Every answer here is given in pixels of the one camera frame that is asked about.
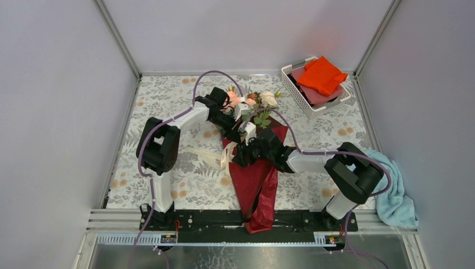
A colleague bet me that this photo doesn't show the pink fake flower stem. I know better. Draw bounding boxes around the pink fake flower stem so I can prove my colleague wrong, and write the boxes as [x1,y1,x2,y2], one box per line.
[222,86,278,120]

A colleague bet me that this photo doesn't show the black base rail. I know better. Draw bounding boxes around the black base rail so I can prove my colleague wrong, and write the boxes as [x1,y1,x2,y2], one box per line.
[139,204,358,235]

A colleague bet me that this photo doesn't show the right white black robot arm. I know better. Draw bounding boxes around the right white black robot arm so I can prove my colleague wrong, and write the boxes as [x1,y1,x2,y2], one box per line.
[231,129,389,231]

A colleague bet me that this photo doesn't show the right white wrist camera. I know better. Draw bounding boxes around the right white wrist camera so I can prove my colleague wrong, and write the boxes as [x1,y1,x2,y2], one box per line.
[239,122,257,146]

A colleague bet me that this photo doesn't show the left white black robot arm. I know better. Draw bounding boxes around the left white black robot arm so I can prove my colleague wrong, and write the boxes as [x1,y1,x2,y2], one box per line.
[136,87,241,230]

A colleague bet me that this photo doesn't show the white plastic basket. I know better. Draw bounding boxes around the white plastic basket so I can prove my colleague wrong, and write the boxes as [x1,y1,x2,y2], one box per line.
[281,57,351,119]

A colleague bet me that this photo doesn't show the light blue towel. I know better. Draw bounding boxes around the light blue towel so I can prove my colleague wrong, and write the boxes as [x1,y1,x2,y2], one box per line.
[364,149,419,229]

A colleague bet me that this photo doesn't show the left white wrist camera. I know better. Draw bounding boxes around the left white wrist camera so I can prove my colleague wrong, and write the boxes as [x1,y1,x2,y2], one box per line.
[234,97,253,120]

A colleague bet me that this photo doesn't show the cream ribbon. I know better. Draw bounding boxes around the cream ribbon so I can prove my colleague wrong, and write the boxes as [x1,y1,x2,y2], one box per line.
[183,142,237,177]

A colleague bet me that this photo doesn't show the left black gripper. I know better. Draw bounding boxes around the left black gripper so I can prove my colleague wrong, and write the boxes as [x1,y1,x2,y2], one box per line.
[207,110,241,143]

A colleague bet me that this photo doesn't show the orange cloth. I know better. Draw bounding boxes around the orange cloth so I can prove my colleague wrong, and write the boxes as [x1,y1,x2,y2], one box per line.
[297,57,348,96]

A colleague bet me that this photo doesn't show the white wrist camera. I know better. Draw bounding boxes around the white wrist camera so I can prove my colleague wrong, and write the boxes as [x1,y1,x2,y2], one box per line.
[239,122,257,146]
[234,97,253,120]

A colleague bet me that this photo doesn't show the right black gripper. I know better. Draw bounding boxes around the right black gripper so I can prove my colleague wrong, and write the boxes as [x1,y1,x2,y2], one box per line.
[232,133,273,169]

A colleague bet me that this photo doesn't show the floral tablecloth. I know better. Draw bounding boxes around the floral tablecloth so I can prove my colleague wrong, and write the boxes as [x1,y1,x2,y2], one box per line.
[106,75,371,210]

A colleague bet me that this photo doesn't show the white fake rose stem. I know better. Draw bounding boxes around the white fake rose stem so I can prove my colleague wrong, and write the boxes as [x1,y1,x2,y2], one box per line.
[258,91,280,108]

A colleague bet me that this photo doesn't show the aluminium frame rail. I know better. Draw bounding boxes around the aluminium frame rail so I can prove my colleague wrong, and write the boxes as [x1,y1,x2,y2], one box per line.
[83,210,418,247]

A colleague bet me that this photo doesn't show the dark red wrapping paper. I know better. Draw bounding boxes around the dark red wrapping paper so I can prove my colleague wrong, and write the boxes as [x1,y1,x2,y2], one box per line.
[221,119,288,234]

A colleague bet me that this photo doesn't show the pink cloth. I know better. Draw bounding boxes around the pink cloth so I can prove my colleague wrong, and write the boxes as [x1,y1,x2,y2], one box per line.
[288,68,343,106]

